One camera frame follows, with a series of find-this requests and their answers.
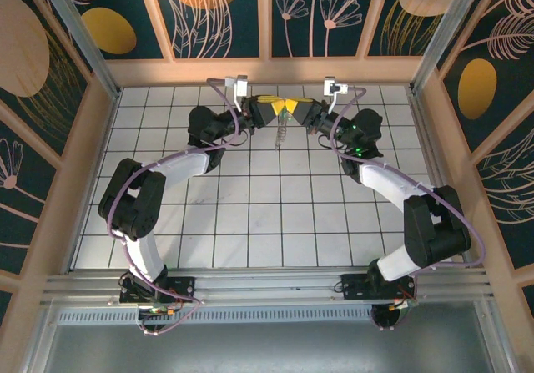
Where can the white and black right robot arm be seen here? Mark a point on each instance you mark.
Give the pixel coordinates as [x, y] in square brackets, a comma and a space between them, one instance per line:
[388, 185]

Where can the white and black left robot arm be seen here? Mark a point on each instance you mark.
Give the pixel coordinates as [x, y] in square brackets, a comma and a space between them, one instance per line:
[183, 167]

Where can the grey metal panel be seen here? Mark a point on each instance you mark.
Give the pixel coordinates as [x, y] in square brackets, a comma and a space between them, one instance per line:
[267, 348]

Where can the aluminium side rail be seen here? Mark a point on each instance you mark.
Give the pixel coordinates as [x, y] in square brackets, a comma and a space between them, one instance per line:
[426, 131]

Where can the aluminium frame post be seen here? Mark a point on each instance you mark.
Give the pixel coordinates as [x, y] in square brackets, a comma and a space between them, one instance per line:
[447, 35]
[81, 35]

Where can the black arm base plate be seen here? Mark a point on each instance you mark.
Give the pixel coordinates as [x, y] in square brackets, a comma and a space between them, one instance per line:
[185, 286]
[350, 290]

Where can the aluminium mounting rail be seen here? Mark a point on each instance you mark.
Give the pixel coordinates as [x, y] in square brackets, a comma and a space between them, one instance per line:
[267, 287]

